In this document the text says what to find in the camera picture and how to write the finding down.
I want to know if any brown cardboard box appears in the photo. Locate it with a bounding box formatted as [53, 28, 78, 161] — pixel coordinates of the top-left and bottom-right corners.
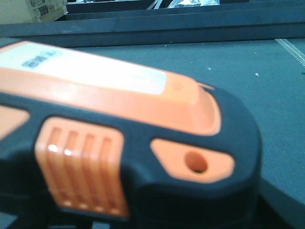
[0, 0, 68, 24]

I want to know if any black conveyor side rail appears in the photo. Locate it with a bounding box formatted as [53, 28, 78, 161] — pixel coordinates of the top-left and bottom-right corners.
[0, 1, 305, 47]

